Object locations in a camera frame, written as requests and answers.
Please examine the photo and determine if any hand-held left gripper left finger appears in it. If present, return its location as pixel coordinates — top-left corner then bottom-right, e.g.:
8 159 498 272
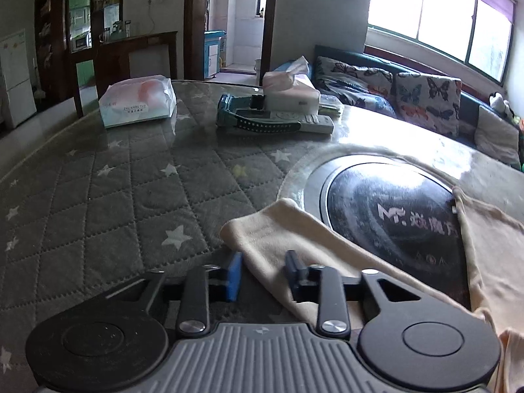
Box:
104 252 244 338

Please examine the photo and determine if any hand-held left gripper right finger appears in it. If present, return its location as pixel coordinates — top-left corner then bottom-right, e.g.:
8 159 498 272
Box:
284 250 430 340

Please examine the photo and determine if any cream sweatshirt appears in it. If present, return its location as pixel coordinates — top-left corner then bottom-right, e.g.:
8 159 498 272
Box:
220 188 524 393

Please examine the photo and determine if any round black induction cooktop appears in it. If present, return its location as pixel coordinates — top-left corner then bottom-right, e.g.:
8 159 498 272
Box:
303 156 471 308

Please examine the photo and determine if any white remote control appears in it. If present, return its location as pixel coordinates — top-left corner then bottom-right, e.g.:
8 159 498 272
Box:
223 108 334 134

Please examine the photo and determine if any teal box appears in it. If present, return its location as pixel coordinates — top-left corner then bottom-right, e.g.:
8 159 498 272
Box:
216 94 267 129

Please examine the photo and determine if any green white packet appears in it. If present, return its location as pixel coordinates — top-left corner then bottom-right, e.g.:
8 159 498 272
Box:
319 95 345 116

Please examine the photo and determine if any flat butterfly print pillow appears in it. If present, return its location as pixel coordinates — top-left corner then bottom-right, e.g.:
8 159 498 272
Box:
313 56 398 117

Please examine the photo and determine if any white wrapped tissue pack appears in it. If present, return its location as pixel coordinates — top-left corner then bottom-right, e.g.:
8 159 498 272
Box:
99 75 178 129

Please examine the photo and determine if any upright butterfly print pillow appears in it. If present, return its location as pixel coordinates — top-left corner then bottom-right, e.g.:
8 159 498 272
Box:
395 72 462 138

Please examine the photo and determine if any blue white cabinet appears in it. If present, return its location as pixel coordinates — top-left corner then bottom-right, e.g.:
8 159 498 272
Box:
205 29 227 79

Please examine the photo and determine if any blue corner sofa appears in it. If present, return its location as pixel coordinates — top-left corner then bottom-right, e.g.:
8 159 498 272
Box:
313 45 524 173

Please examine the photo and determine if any dark wooden sideboard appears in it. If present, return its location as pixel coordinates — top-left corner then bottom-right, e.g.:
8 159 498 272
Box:
96 30 178 99

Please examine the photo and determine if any grey pillow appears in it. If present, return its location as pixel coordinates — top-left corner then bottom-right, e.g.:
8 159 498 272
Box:
475 106 522 168

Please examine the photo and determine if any panda plush toy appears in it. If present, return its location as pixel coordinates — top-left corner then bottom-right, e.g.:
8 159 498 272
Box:
489 92 514 119

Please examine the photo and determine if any microwave oven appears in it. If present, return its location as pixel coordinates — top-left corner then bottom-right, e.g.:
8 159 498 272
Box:
70 33 93 52

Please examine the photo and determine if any white refrigerator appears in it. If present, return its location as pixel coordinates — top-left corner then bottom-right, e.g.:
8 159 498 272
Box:
0 28 37 129

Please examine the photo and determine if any window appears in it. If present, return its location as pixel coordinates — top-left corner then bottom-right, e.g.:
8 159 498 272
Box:
366 0 516 84

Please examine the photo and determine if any dark wooden shelf unit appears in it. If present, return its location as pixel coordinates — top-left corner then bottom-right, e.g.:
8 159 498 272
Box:
35 0 125 103

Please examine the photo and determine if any dark wooden door frame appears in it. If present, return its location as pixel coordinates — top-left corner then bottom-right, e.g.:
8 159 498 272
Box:
183 0 280 84

